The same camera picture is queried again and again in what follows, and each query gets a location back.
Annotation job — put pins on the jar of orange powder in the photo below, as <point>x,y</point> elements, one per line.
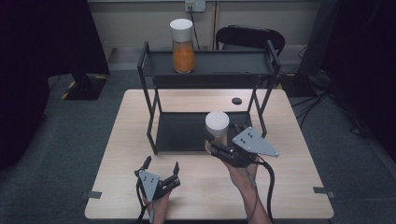
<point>183,49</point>

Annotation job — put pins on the black equipment stand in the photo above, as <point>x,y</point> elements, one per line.
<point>314,46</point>

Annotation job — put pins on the person's left hand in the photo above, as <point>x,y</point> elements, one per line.
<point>160,208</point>

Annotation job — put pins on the grey table bracket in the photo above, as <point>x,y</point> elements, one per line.
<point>91,195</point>
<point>323,191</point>

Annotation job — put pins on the black round table grommet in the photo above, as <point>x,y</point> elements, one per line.
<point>237,101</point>

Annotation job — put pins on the dark curtain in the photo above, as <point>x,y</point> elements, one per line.
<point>367,62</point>
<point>37,62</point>

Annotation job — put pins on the jar of pale powder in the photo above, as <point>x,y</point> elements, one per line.
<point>217,124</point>

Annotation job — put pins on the black metal two-tier rack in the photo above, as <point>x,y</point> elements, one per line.
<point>224,63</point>

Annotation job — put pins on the white wall power outlet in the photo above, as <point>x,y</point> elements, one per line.
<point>195,5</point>

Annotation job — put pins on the black stand base yellow tape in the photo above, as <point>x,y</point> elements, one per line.
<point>87,87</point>

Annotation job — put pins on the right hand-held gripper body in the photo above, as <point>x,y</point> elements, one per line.
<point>253,143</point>

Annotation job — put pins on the black chair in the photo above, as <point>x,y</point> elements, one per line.
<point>249,37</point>

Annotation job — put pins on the person's right hand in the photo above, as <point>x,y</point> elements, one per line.
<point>241,175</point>

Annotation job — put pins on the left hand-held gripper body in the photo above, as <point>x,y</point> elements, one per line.
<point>149,183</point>

